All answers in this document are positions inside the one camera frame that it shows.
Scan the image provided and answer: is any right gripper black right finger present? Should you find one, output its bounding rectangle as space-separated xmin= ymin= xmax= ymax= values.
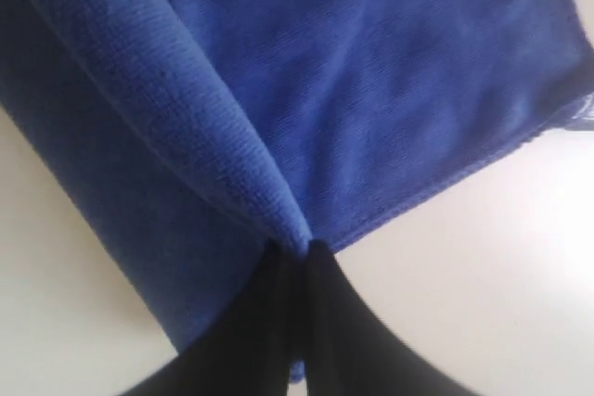
xmin=302 ymin=240 xmax=469 ymax=396

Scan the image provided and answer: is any blue terry towel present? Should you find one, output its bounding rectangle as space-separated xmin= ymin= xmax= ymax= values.
xmin=1 ymin=0 xmax=593 ymax=355

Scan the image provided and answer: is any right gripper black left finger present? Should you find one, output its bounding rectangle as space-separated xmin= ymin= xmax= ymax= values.
xmin=125 ymin=241 xmax=303 ymax=396

